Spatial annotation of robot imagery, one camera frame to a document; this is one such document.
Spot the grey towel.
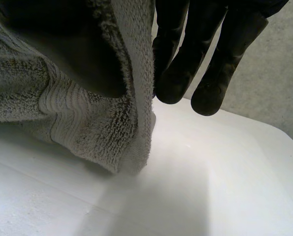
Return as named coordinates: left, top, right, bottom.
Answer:
left=0, top=0, right=157, bottom=177

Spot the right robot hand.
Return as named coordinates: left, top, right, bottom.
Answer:
left=0, top=0, right=289, bottom=116

